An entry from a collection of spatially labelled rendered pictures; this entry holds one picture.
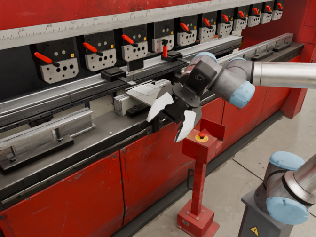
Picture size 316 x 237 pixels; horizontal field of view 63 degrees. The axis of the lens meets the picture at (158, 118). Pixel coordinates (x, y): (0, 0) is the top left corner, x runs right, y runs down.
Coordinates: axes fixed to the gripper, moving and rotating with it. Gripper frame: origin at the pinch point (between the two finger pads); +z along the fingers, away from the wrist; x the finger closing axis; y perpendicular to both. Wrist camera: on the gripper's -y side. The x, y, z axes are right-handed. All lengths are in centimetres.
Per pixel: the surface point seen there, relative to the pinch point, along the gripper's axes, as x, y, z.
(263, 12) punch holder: -19, 17, -196
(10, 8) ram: 63, 25, -28
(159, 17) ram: 31, 24, -91
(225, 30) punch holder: -2, 29, -146
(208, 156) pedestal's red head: -33, 59, -65
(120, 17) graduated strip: 42, 25, -69
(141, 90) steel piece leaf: 17, 56, -73
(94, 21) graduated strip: 47, 27, -56
